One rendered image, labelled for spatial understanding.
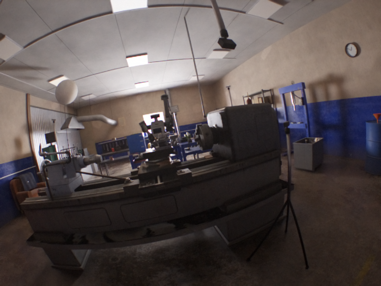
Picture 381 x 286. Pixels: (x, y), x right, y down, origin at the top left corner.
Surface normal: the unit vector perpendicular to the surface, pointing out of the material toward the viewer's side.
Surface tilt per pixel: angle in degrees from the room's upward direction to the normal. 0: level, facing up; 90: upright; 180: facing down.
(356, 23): 90
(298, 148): 90
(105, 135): 90
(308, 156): 90
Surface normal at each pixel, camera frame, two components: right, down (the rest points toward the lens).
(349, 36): -0.95, 0.20
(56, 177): 0.15, -0.33
